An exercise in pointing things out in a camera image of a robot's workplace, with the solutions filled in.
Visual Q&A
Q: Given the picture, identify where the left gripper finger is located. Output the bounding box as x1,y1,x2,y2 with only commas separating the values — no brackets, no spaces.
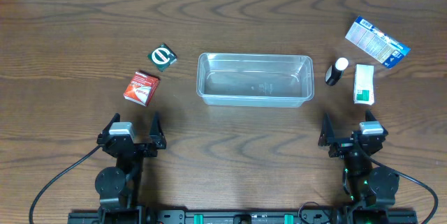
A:
101,113,120,137
149,112,165,142

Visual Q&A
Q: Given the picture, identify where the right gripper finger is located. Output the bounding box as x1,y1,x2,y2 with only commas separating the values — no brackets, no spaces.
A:
365,110,378,121
319,113,335,140

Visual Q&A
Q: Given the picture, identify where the white green medicine box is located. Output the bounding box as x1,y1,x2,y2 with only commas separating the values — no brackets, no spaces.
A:
353,64,374,105

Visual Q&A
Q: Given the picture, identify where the blue Kool Fever box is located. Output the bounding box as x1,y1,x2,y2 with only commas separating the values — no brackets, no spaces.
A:
345,16,411,69

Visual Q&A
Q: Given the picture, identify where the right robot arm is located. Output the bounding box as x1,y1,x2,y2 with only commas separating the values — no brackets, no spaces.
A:
318,110,400,223

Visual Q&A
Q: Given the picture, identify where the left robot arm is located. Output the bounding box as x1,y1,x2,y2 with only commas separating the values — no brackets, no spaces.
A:
95,113,167,224

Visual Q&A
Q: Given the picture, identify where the clear plastic container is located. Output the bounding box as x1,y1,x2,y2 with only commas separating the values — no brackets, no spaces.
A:
196,52,314,107

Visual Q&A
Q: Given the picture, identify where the red Panadol box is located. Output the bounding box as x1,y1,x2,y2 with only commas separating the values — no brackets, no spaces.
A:
123,70,160,107

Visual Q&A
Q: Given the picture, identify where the black bottle white cap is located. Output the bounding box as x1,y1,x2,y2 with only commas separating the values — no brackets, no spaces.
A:
325,57,349,86

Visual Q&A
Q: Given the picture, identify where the green Zam-Buk box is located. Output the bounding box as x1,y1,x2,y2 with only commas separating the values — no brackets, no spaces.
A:
147,43,177,72

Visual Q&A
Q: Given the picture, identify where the left black cable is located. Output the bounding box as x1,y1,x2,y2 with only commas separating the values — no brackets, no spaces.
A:
28,144,103,224

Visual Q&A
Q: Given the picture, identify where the black cable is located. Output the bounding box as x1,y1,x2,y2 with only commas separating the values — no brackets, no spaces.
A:
356,143,439,224
28,144,103,224

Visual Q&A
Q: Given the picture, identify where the right black cable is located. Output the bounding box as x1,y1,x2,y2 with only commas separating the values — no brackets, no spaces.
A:
356,143,439,224

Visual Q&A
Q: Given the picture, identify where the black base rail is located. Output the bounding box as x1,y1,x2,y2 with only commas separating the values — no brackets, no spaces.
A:
67,207,418,224

